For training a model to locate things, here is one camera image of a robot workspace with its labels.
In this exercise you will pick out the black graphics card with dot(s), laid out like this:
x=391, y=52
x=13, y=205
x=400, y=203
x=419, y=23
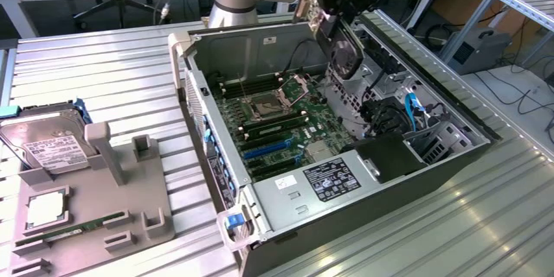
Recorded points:
x=343, y=53

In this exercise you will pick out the grey box device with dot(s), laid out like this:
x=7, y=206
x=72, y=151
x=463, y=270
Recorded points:
x=475, y=48

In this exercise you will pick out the metal socket cover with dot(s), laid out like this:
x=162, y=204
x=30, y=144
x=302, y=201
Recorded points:
x=297, y=89

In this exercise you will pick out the metal disk bay cage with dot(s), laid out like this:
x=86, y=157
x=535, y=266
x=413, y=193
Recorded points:
x=347, y=95

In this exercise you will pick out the CPU socket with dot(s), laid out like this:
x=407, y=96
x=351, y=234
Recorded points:
x=264, y=108

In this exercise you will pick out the green motherboard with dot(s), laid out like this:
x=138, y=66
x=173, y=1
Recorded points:
x=318, y=127

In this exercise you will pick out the installed RAM stick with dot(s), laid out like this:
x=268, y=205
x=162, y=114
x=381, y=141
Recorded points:
x=273, y=126

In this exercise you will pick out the black office chair base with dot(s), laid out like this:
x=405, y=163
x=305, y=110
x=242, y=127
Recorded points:
x=122, y=4

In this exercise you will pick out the silver chipset heatsink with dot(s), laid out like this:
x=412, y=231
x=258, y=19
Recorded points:
x=320, y=153

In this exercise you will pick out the black plastic air shroud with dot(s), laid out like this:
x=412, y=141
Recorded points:
x=385, y=157

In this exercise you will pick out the grey power supply unit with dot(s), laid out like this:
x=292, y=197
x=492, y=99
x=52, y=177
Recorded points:
x=304, y=192

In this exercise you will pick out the open black PC case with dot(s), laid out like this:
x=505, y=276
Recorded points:
x=389, y=205

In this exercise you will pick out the blue disk caddy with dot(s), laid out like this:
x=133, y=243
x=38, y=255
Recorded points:
x=85, y=111

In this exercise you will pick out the blue case latch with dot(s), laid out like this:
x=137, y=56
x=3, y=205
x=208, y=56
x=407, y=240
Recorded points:
x=234, y=220

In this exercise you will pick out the silver hard disk drive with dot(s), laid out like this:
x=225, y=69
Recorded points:
x=47, y=147

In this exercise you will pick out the grey parts rack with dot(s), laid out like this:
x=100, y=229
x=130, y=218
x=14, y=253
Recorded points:
x=96, y=225

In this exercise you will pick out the green RAM stick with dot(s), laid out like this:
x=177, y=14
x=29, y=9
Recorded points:
x=82, y=226

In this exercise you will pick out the silver CPU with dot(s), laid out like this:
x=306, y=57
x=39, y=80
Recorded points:
x=47, y=207

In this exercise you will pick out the aluminium profile frame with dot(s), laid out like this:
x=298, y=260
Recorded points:
x=524, y=1

